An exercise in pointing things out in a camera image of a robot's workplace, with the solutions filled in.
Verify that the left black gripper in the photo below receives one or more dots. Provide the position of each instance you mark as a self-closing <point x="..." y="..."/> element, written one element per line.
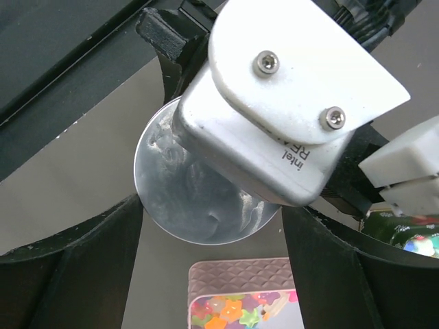
<point x="179" y="37"/>

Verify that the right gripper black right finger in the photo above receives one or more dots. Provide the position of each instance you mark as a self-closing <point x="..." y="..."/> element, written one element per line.
<point x="346" y="279"/>

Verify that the clear round jar lid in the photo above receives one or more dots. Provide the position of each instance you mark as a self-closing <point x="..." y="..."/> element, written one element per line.
<point x="186" y="197"/>

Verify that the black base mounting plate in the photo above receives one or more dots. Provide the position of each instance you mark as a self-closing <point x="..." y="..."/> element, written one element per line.
<point x="40" y="42"/>

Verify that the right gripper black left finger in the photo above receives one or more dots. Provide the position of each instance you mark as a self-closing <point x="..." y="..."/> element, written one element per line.
<point x="77" y="278"/>

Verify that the pink tin of bright gummies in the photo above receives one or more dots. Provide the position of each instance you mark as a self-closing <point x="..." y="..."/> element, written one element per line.
<point x="246" y="293"/>

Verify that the gold tin of star candies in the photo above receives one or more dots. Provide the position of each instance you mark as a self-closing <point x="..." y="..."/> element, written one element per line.
<point x="416" y="234"/>

